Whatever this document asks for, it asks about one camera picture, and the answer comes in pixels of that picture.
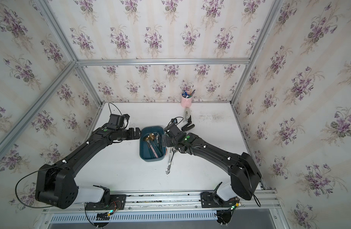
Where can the gold spoon green handle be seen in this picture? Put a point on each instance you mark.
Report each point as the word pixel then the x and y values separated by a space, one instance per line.
pixel 153 144
pixel 150 138

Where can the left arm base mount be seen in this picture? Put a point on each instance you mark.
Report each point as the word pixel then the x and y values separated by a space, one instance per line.
pixel 111 202

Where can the silver spoon teal handle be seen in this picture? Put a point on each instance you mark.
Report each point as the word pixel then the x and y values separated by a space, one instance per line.
pixel 152 149

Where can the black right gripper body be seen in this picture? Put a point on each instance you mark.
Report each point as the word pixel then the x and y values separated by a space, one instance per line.
pixel 168 143

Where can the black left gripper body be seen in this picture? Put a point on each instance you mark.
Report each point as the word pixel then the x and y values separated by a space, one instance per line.
pixel 130 135

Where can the small silver spoon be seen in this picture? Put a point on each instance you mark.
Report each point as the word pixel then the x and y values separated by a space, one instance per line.
pixel 170 156

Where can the pink pen holder cup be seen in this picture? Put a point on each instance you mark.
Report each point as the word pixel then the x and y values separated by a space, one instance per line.
pixel 186 102

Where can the large silver spoon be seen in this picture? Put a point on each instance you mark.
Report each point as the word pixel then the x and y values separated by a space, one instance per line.
pixel 169 166

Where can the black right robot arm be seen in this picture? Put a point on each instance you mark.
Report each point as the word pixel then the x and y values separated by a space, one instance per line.
pixel 243 171

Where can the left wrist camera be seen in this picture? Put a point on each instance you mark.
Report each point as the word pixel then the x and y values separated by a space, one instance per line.
pixel 118 121

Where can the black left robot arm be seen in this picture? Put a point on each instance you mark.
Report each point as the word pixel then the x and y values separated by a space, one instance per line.
pixel 56 184

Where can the teal plastic storage box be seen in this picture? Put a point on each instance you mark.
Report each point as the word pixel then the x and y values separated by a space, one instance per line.
pixel 145 153

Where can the pens in cup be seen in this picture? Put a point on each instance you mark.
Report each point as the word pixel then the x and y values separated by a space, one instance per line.
pixel 187 94

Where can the black stapler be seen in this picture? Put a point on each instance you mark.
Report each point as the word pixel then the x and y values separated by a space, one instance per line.
pixel 188 126

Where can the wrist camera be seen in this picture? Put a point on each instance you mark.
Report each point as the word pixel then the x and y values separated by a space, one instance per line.
pixel 172 129
pixel 118 121

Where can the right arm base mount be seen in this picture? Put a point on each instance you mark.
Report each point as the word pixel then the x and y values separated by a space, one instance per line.
pixel 212 200

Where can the white slotted cable duct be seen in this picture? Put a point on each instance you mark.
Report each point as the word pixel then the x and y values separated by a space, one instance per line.
pixel 156 216

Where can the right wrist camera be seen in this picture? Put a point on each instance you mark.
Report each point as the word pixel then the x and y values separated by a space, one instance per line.
pixel 172 129

